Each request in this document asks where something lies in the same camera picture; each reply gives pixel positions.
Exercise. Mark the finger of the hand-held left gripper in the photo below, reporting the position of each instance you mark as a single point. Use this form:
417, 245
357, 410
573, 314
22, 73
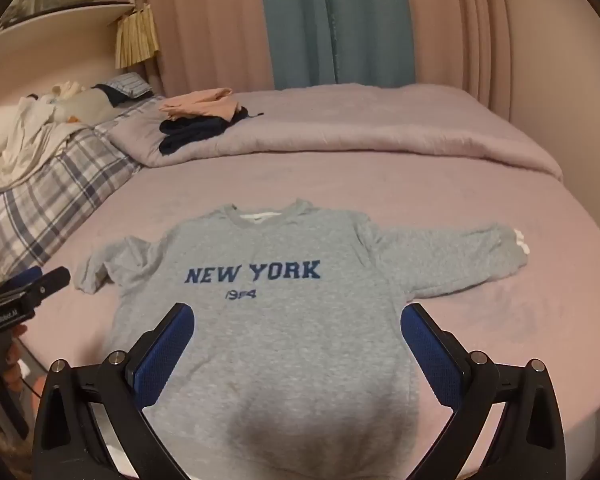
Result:
47, 282

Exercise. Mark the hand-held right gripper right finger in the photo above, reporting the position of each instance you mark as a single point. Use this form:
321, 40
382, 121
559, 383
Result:
430, 355

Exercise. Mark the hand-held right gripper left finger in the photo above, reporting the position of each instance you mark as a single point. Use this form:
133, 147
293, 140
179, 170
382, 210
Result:
167, 355

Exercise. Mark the grey printed sweatshirt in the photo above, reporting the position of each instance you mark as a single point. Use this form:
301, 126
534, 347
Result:
280, 340

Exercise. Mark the person's left hand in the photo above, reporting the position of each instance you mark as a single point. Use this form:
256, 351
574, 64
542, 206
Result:
11, 362

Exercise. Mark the pink bed sheet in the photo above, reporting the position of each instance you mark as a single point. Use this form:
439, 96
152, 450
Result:
480, 320

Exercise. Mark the white crumpled cloth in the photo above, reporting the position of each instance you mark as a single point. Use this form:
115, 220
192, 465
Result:
25, 135

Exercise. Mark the grey plush toy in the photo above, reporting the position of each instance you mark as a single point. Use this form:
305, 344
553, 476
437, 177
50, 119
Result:
82, 107

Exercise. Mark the folded navy garment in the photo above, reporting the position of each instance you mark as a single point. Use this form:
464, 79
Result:
190, 135

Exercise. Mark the blue plaid pillow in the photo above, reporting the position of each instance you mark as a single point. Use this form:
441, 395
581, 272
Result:
127, 84

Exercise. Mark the folded peach garment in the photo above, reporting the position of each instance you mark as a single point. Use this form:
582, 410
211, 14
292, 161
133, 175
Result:
200, 102

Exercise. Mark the pink comforter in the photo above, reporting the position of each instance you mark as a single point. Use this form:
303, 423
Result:
355, 120

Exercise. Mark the yellow fringed cloth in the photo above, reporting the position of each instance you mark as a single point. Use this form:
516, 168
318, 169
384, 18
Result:
137, 35

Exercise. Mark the pink curtain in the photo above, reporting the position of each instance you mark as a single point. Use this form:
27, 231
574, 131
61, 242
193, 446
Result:
205, 25
455, 25

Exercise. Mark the teal curtain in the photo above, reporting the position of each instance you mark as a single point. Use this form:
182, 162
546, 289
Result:
325, 20

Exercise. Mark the white wall shelf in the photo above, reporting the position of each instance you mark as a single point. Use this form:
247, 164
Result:
55, 16

